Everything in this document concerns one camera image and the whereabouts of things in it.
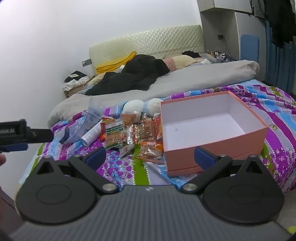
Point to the beige pillow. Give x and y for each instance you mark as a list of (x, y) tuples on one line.
[(182, 60)]

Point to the pink cloth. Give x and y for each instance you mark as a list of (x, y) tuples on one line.
[(170, 63)]

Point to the light blue cloth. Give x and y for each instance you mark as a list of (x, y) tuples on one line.
[(205, 61)]

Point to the yellow blanket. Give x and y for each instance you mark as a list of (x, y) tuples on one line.
[(111, 64)]

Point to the grey wall plate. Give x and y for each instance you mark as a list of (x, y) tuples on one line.
[(86, 62)]

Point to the pink cardboard box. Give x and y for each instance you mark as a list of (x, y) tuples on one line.
[(231, 143)]

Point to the blue panel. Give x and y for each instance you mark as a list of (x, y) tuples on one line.
[(249, 47)]

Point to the white wall cabinet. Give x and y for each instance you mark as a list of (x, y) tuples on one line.
[(222, 4)]

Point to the white and blue plush toy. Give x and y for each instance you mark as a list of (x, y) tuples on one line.
[(133, 107)]

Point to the orange clear snack packet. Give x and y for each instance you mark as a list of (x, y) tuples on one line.
[(150, 153)]

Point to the blue curtain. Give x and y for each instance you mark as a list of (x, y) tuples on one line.
[(277, 67)]

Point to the pile of clothes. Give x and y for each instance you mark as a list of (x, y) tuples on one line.
[(74, 83)]

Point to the grey duvet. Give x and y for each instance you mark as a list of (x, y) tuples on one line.
[(196, 78)]

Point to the brown clear snack packet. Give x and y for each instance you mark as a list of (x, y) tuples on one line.
[(141, 133)]

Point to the cream quilted headboard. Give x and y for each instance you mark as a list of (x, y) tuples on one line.
[(150, 39)]

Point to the black coat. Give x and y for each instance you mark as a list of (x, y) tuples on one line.
[(134, 71)]

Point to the red-orange snack packet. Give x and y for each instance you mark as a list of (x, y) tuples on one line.
[(157, 126)]

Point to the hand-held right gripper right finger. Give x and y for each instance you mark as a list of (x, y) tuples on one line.
[(204, 158)]

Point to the black wall socket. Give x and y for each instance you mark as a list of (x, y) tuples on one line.
[(220, 36)]

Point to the silver snack packet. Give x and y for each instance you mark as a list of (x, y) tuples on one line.
[(127, 150)]

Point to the floral bed sheet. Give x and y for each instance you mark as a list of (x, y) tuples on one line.
[(266, 102)]

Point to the cream pillow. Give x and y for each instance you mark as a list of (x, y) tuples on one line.
[(97, 79)]

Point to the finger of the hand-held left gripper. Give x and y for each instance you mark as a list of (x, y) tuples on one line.
[(40, 136), (16, 147)]

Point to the person's left hand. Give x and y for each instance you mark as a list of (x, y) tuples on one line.
[(1, 160)]

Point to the row of small bottles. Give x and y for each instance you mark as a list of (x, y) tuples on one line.
[(217, 53)]

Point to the clear plastic bag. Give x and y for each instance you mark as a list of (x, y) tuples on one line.
[(92, 118)]

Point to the dark cloth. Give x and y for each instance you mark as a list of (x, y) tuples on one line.
[(190, 54)]

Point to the white tube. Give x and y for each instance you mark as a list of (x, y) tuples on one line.
[(91, 135)]

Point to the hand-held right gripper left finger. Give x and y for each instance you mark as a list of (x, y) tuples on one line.
[(94, 156)]

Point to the bedside box with clothes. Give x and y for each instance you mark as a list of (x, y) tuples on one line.
[(71, 92)]

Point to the hanging dark clothes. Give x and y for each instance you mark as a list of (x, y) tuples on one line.
[(279, 20)]

